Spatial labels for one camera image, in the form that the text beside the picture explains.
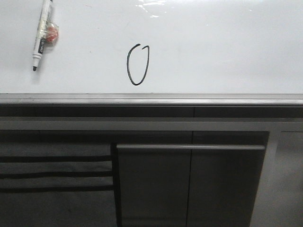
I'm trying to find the black taped whiteboard marker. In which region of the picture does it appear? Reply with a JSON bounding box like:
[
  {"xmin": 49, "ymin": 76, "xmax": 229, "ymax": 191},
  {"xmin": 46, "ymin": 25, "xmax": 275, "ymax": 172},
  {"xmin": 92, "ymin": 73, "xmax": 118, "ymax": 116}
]
[{"xmin": 33, "ymin": 0, "xmax": 58, "ymax": 71}]

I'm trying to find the white whiteboard with aluminium frame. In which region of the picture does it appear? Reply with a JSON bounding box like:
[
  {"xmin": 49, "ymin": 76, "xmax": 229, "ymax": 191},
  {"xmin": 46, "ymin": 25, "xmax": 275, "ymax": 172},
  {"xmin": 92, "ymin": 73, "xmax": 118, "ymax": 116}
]
[{"xmin": 0, "ymin": 0, "xmax": 303, "ymax": 106}]

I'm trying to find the grey cabinet with handle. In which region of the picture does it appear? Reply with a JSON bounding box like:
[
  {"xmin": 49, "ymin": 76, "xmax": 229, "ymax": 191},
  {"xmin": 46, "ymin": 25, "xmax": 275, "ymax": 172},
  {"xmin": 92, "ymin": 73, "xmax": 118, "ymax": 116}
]
[{"xmin": 0, "ymin": 105, "xmax": 303, "ymax": 227}]

